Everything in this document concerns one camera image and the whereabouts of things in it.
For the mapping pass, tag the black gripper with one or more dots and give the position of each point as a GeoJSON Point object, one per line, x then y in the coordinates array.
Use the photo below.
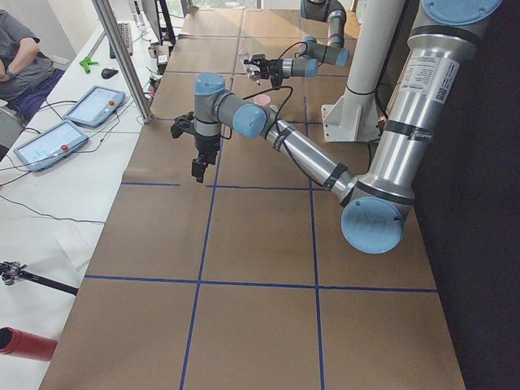
{"type": "Point", "coordinates": [205, 146]}
{"type": "Point", "coordinates": [275, 67]}

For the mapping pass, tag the pink paper cup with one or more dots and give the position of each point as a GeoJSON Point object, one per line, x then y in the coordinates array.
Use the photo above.
{"type": "Point", "coordinates": [262, 100]}

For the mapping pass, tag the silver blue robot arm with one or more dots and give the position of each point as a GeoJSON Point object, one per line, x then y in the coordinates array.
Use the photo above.
{"type": "Point", "coordinates": [375, 204]}
{"type": "Point", "coordinates": [311, 54]}

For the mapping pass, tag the brown cardboard box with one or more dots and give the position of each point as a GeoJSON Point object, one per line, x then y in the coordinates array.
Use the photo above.
{"type": "Point", "coordinates": [162, 55]}

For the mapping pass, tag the far blue tablet pendant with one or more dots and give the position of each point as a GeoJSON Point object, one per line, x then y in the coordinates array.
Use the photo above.
{"type": "Point", "coordinates": [95, 107]}

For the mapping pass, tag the blue tablet pendant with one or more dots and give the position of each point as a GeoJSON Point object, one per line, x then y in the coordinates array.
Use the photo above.
{"type": "Point", "coordinates": [49, 147]}
{"type": "Point", "coordinates": [95, 107]}

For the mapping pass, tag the black computer mouse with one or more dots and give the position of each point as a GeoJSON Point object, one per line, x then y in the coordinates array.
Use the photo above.
{"type": "Point", "coordinates": [107, 73]}

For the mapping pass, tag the near blue tablet pendant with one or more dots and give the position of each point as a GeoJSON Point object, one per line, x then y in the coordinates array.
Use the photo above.
{"type": "Point", "coordinates": [49, 147]}

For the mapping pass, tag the green plastic tool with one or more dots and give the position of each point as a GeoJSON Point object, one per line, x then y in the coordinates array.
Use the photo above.
{"type": "Point", "coordinates": [86, 63]}

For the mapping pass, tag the seated person grey shirt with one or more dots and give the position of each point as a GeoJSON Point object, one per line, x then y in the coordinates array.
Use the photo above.
{"type": "Point", "coordinates": [27, 75]}

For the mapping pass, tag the black tripod rod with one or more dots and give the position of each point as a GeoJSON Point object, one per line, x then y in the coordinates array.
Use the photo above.
{"type": "Point", "coordinates": [14, 271]}

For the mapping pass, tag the red cylinder tube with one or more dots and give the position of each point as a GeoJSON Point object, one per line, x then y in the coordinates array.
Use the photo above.
{"type": "Point", "coordinates": [22, 344]}

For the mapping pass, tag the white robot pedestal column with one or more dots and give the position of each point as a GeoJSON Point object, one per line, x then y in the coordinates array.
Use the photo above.
{"type": "Point", "coordinates": [354, 117]}

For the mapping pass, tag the aluminium frame post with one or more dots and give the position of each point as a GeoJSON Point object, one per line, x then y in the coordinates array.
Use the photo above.
{"type": "Point", "coordinates": [109, 24]}

